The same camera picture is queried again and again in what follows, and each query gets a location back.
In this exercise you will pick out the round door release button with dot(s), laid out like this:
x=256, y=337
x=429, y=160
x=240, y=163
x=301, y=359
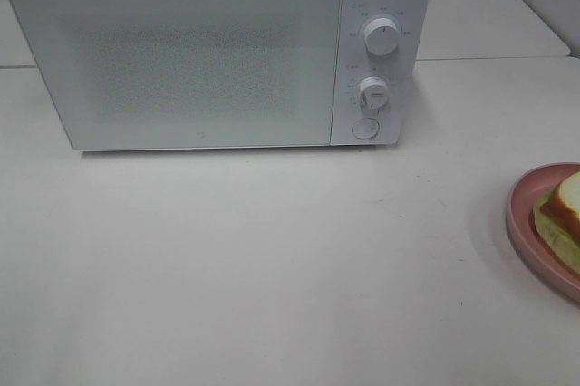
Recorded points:
x=366, y=129

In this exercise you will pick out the pink plate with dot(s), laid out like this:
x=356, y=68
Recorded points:
x=521, y=229

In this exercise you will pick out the toy sandwich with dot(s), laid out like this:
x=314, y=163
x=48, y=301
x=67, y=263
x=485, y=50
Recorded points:
x=556, y=216

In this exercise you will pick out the white microwave door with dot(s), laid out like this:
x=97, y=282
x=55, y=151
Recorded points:
x=184, y=74

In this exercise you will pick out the lower white microwave knob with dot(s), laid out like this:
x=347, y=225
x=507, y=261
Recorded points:
x=374, y=93

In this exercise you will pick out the white microwave knob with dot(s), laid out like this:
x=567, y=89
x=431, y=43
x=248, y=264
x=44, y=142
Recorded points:
x=374, y=93
x=382, y=35

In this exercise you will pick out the upper white microwave knob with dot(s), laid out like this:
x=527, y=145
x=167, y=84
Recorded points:
x=382, y=35

